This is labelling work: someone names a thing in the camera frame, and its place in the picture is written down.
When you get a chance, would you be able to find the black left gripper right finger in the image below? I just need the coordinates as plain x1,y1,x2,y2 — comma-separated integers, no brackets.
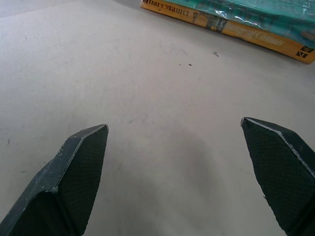
240,117,315,236

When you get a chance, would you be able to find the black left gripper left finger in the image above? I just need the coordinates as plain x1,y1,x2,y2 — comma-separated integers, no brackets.
0,124,109,236

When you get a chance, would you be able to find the yellow paperback book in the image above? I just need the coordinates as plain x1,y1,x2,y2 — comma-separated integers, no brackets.
140,0,315,65

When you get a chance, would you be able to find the teal plastic-wrapped packet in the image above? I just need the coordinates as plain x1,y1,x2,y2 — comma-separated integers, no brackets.
169,0,315,49

